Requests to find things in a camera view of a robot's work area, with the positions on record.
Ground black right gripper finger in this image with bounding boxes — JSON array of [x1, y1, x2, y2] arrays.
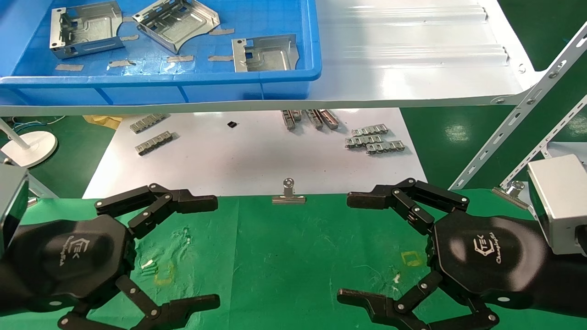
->
[[347, 178, 470, 235], [337, 270, 499, 330]]

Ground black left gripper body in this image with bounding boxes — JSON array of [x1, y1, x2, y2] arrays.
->
[[9, 214, 137, 313]]

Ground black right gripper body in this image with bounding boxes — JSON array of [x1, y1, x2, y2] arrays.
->
[[427, 212, 551, 301]]

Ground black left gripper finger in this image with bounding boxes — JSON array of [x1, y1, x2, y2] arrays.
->
[[58, 275, 221, 330], [95, 183, 218, 239]]

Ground sheet metal bracket part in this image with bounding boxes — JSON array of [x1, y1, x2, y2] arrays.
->
[[232, 34, 299, 73], [133, 0, 220, 54], [50, 1, 124, 59]]

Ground white sheet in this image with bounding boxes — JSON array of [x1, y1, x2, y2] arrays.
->
[[83, 108, 428, 198]]

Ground grey shelf strut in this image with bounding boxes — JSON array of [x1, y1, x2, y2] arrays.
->
[[28, 174, 59, 198]]

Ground green table cloth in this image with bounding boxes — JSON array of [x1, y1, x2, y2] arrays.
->
[[0, 189, 587, 330]]

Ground blue plastic tray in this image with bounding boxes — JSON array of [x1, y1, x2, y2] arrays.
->
[[0, 0, 322, 107]]

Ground white round lamp stand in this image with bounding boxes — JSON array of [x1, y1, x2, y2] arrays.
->
[[0, 118, 58, 168]]

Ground yellow crumpled paper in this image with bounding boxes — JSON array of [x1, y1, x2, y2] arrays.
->
[[83, 115, 123, 130]]

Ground white perforated shelf strut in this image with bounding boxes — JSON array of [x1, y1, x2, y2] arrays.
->
[[449, 22, 587, 190], [500, 94, 587, 187]]

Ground white panel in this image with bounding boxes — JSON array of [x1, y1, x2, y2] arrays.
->
[[548, 141, 587, 162]]

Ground white metal shelf board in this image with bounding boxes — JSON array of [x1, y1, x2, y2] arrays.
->
[[0, 0, 546, 116]]

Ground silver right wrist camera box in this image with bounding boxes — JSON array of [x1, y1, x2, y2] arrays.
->
[[526, 154, 587, 255]]

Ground thin blue white cables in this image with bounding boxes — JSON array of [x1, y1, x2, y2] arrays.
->
[[9, 115, 67, 130]]

